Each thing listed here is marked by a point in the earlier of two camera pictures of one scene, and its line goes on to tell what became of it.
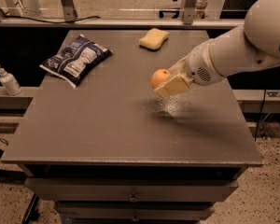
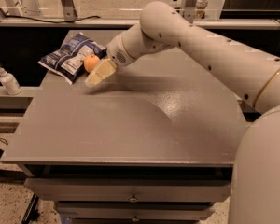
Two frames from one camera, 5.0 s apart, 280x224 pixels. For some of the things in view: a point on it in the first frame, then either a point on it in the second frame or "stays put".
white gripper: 198,64 to 116,52
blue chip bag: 73,60 stays put
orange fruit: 158,77 to 91,62
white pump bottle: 9,81 stays put
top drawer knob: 133,198 stays put
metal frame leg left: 69,10 stays put
